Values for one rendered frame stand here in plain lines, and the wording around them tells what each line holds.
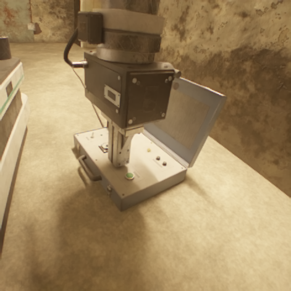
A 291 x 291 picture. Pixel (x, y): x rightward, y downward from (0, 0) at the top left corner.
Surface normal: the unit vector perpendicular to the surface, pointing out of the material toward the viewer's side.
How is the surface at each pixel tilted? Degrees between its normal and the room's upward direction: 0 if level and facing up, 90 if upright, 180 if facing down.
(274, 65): 90
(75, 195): 0
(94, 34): 90
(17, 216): 0
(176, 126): 75
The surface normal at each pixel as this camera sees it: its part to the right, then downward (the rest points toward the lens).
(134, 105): 0.59, 0.51
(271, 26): -0.87, 0.18
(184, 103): -0.73, 0.03
